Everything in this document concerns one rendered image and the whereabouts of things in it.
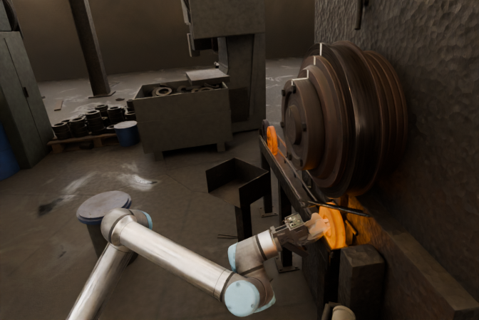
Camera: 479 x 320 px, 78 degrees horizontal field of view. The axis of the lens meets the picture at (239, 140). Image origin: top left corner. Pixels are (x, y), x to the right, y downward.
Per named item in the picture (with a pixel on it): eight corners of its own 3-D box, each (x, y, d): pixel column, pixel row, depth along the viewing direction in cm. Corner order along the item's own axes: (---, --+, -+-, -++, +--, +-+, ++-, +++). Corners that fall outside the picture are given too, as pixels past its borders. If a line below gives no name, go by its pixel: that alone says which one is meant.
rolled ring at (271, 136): (270, 159, 197) (275, 158, 197) (273, 149, 180) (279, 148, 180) (266, 133, 204) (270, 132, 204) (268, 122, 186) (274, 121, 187)
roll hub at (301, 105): (294, 147, 110) (294, 70, 100) (323, 185, 84) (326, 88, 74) (279, 149, 110) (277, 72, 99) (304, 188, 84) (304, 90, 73)
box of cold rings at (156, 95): (224, 127, 428) (219, 72, 398) (234, 150, 352) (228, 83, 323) (151, 137, 413) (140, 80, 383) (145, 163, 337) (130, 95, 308)
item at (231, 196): (244, 256, 193) (234, 157, 166) (274, 279, 175) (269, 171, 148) (219, 274, 181) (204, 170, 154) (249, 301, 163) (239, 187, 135)
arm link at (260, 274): (245, 318, 92) (232, 276, 97) (255, 310, 102) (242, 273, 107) (272, 307, 90) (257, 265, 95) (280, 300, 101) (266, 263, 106)
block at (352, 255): (367, 299, 96) (374, 241, 87) (381, 323, 89) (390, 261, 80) (335, 305, 95) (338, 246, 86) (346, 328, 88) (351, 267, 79)
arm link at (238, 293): (94, 199, 109) (261, 286, 82) (117, 204, 120) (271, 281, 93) (79, 231, 107) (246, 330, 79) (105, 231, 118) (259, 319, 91)
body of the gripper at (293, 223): (306, 224, 98) (272, 238, 99) (313, 242, 101) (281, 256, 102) (299, 210, 105) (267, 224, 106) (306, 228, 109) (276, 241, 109)
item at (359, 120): (312, 156, 123) (313, 36, 106) (372, 229, 80) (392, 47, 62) (296, 158, 123) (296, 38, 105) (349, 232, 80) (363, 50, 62)
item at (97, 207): (147, 237, 219) (135, 187, 203) (139, 271, 189) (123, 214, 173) (102, 244, 216) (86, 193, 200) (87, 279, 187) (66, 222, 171)
